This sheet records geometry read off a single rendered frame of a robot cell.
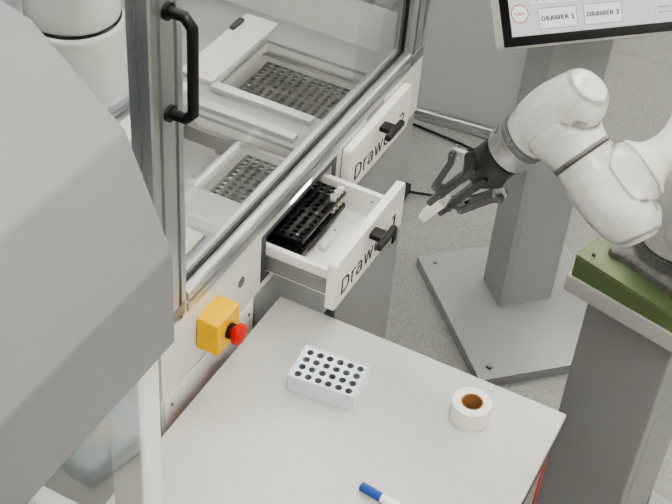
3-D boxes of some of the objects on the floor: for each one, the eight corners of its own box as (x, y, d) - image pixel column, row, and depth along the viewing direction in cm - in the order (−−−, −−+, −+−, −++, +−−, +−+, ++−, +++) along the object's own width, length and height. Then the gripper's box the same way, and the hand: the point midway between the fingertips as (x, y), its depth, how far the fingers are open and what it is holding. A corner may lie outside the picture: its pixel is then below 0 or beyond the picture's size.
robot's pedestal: (674, 509, 302) (766, 276, 252) (607, 586, 284) (692, 351, 235) (570, 441, 316) (638, 208, 266) (500, 510, 298) (559, 274, 249)
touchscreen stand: (633, 361, 339) (737, 35, 272) (478, 388, 328) (547, 55, 261) (558, 243, 375) (634, -72, 308) (416, 263, 363) (463, -58, 296)
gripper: (541, 166, 210) (456, 228, 228) (486, 112, 208) (404, 179, 226) (527, 192, 205) (440, 253, 223) (470, 137, 203) (387, 204, 221)
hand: (434, 207), depth 222 cm, fingers closed
